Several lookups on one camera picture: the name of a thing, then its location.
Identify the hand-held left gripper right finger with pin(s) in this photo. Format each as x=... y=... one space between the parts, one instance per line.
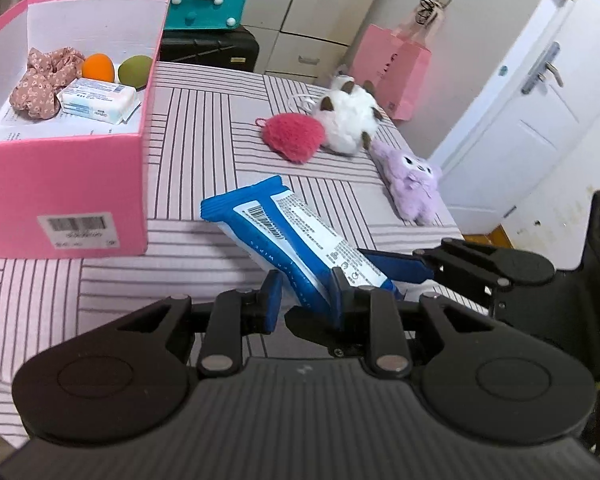
x=341 y=305

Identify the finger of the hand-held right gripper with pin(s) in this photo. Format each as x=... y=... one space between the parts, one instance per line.
x=395 y=267
x=310 y=327

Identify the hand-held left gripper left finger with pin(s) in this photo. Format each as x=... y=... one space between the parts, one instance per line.
x=272 y=302

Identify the blue wet wipes packet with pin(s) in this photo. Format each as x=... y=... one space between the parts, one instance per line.
x=280 y=230

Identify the purple plush toy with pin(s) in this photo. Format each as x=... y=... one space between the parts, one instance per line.
x=410 y=185

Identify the white plush toy brown ears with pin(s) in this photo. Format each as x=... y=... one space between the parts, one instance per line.
x=345 y=115

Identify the magenta fluffy puff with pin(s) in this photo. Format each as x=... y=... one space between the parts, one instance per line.
x=292 y=135

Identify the pink cardboard box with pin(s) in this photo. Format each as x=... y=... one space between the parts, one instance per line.
x=55 y=185

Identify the white tissue pack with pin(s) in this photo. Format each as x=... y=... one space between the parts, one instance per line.
x=97 y=100

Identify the green egg-shaped sponge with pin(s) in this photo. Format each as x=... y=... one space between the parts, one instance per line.
x=135 y=71

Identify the orange egg-shaped sponge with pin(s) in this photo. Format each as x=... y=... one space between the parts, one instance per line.
x=98 y=67

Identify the floral fabric scrunchie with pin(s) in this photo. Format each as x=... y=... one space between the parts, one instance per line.
x=35 y=90

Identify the white door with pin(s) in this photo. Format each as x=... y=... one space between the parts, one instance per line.
x=530 y=150

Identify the pink tote bag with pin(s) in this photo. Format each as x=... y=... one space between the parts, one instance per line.
x=400 y=75

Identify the striped tablecloth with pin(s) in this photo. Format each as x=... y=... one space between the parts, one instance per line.
x=205 y=110

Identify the blue round sticker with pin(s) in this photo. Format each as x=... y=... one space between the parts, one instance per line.
x=503 y=71

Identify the black suitcase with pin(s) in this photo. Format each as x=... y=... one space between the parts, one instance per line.
x=205 y=50

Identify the beige wardrobe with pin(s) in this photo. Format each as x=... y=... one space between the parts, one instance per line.
x=290 y=0

